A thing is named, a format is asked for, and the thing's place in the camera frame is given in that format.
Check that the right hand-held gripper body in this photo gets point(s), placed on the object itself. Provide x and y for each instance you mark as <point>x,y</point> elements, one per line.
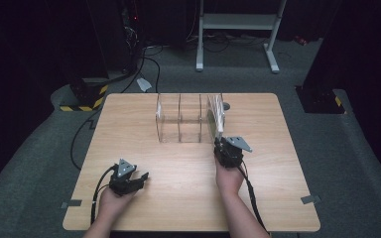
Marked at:
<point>229,153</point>

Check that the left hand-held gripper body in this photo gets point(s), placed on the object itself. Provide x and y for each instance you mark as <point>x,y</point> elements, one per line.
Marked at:
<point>123,180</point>

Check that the stack of white plates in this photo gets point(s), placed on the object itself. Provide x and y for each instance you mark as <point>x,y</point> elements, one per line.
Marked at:
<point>215,115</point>

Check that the clear acrylic divider rack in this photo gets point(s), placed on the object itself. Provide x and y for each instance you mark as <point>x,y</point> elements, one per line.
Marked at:
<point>182,119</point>

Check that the person's left hand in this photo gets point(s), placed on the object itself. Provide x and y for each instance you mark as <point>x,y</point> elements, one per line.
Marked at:
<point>114,203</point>

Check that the person's right hand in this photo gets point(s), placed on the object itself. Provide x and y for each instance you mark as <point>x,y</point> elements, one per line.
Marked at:
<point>228,180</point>

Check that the grey round table grommet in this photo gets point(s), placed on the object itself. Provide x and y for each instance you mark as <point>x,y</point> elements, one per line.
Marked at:
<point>227,106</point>

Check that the grey tape strip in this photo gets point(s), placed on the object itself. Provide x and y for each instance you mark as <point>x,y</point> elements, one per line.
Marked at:
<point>72,203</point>
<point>310,199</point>

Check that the black yellow striped base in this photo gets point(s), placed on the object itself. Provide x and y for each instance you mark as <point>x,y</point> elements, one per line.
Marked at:
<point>87,99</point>

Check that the grey flat floor piece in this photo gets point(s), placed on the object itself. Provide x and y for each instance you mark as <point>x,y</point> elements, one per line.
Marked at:
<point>144,84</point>

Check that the dark base with yellow mark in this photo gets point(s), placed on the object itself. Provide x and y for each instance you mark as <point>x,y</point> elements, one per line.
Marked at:
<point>320,100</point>

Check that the white metal stand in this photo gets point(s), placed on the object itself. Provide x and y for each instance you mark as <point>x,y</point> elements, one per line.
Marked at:
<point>238,21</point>

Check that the dark equipment tower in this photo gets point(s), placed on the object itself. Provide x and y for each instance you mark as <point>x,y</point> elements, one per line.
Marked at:
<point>132,33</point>

